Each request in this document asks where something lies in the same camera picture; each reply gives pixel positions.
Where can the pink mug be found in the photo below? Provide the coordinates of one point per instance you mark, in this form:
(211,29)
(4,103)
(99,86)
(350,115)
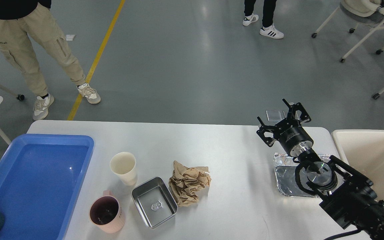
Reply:
(106,213)

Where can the person in black trousers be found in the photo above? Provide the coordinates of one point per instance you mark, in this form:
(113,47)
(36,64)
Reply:
(268,29)

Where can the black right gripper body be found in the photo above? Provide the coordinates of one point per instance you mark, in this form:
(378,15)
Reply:
(293,138)

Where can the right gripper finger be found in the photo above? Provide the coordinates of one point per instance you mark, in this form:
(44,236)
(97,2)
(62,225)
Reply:
(296,115)
(269,134)

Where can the white office chair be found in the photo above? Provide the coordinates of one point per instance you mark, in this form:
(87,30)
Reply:
(365,12)

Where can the metal rectangular tin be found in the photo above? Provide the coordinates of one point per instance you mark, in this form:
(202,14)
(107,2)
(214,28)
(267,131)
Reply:
(154,202)

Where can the cream plastic bin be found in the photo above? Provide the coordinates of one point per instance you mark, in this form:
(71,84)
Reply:
(364,151)

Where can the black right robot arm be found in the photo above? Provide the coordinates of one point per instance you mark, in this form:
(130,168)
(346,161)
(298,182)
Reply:
(347,195)

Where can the crumpled brown paper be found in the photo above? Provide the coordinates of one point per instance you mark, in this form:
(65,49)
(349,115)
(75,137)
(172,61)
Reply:
(187,181)

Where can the cream paper cup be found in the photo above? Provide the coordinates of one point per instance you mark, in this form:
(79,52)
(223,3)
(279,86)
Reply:
(123,165)

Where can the aluminium foil tray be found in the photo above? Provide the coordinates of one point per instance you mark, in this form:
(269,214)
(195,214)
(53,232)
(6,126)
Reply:
(284,168)

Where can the blue plastic tray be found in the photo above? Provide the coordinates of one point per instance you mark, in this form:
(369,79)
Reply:
(40,181)

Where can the person in beige trousers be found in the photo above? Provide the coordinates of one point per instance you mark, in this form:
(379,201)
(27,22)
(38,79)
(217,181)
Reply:
(23,20)

